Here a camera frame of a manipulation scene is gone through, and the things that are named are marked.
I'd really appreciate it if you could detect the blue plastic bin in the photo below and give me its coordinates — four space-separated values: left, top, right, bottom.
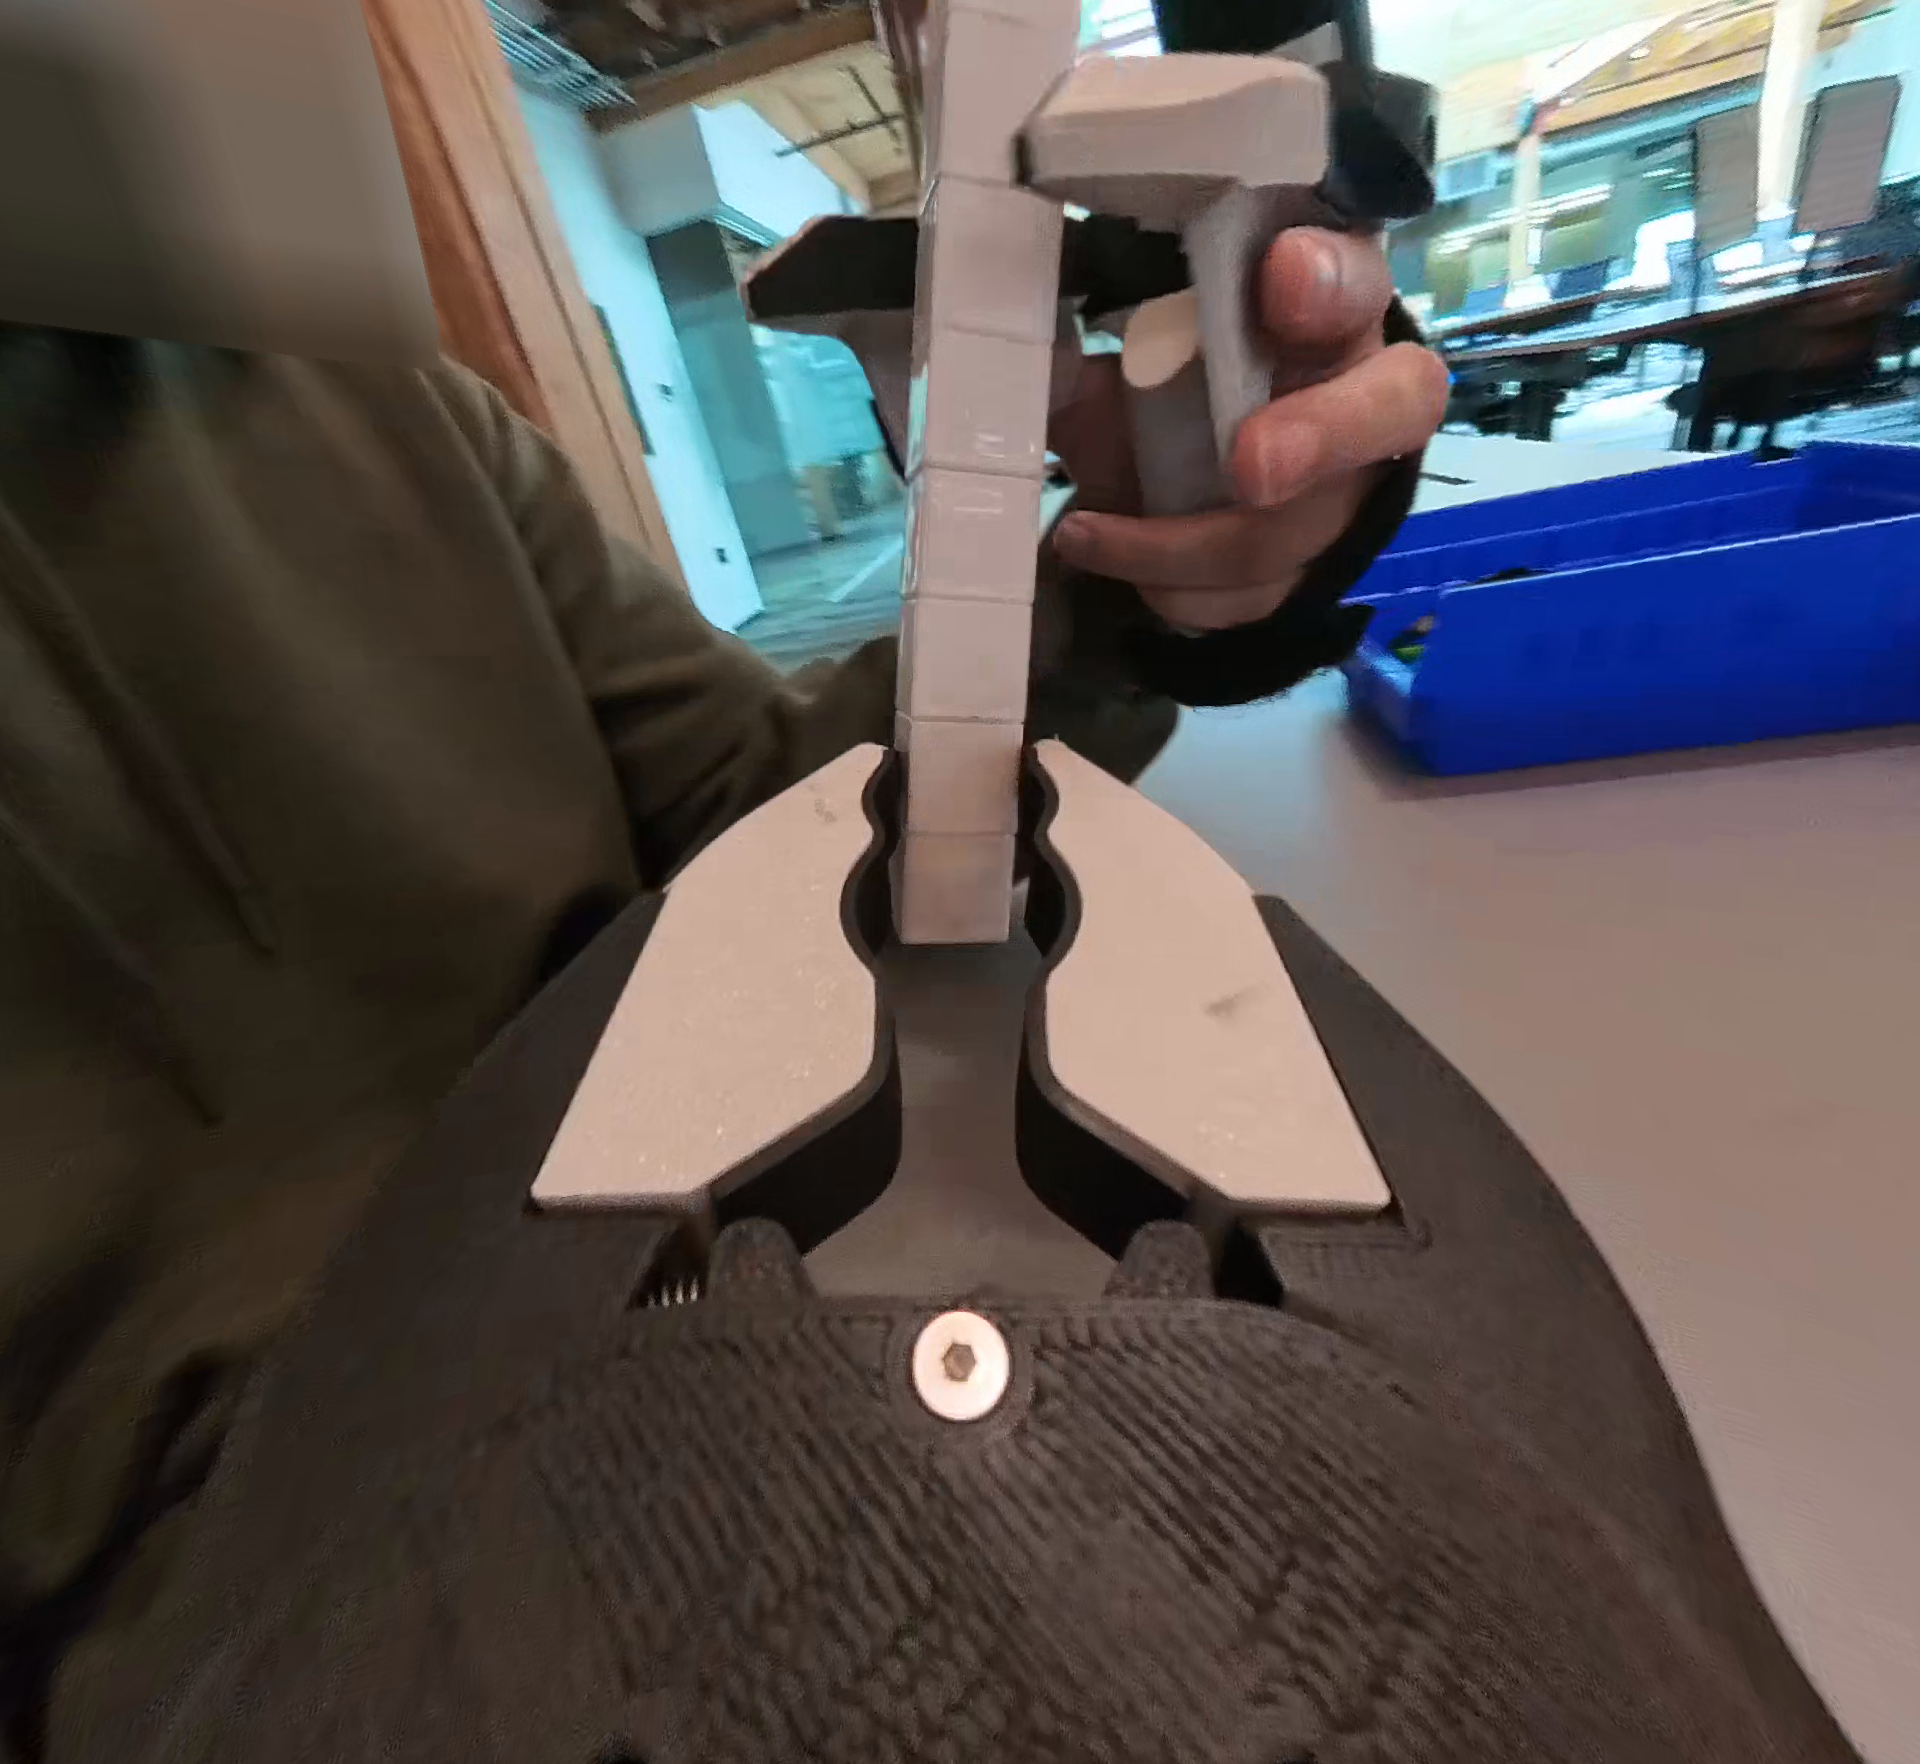
1339 441 1920 778

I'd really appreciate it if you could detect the person's olive hoodie torso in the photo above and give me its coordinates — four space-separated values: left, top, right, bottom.
0 324 840 1617

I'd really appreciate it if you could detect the long dark desk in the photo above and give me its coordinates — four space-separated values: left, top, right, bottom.
1425 270 1920 445

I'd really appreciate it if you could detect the long white plastic box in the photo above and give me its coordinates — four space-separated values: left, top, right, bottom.
887 0 1094 947

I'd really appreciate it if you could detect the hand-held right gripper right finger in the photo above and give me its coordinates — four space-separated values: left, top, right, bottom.
1017 741 1393 1218

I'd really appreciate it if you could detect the wooden post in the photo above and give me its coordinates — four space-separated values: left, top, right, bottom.
319 0 683 581

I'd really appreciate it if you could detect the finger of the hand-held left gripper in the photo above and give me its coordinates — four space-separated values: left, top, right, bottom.
1017 49 1338 519
743 212 1189 483

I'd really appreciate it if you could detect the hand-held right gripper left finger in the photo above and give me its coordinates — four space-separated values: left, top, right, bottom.
529 741 905 1218

